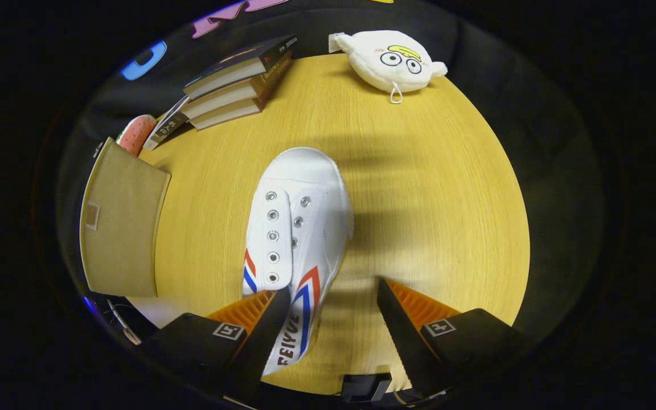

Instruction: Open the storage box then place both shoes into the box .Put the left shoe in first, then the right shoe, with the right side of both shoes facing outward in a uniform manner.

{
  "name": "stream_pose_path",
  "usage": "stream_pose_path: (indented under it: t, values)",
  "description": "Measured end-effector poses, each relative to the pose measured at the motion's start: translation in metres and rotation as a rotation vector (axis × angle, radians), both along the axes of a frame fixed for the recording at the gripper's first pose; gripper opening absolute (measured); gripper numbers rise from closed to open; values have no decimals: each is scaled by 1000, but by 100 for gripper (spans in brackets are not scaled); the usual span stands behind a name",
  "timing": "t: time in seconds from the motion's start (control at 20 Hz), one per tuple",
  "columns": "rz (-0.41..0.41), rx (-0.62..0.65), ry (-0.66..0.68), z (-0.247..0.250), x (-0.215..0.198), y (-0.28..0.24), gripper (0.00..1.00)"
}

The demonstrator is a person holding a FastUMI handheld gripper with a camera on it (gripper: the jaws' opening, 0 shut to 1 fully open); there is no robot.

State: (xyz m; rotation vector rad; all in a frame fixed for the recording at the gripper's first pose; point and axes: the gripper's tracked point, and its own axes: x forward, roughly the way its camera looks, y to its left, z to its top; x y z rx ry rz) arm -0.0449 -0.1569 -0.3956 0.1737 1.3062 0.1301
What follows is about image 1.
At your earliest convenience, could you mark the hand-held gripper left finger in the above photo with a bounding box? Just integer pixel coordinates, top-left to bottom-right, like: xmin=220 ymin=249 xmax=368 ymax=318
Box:
xmin=143 ymin=286 xmax=292 ymax=399

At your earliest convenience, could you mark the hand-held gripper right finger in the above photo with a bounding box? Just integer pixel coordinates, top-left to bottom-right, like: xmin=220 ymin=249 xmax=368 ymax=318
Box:
xmin=376 ymin=277 xmax=534 ymax=399

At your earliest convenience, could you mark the beige fabric storage box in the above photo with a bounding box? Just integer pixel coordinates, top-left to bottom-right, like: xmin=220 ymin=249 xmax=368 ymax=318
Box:
xmin=79 ymin=137 xmax=172 ymax=298

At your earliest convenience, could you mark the thin brown cover book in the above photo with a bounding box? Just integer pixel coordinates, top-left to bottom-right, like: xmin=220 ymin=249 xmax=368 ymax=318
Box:
xmin=190 ymin=97 xmax=266 ymax=130

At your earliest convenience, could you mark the white book with portrait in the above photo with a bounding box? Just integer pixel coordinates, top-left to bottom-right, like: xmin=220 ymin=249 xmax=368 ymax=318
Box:
xmin=143 ymin=96 xmax=191 ymax=151

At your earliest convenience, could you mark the watermelon slice toy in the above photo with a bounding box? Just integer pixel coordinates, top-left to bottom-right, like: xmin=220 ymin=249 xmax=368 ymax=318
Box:
xmin=116 ymin=114 xmax=158 ymax=157

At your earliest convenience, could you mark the thick brown cover book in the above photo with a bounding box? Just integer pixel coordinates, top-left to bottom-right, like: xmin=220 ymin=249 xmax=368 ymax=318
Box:
xmin=180 ymin=51 xmax=294 ymax=119

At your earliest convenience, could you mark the white plush toy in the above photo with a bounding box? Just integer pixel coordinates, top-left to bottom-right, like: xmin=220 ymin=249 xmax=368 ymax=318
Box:
xmin=329 ymin=30 xmax=448 ymax=105

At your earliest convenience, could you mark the black cover book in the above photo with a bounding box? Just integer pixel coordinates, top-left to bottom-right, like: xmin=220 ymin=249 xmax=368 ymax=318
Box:
xmin=183 ymin=34 xmax=298 ymax=100

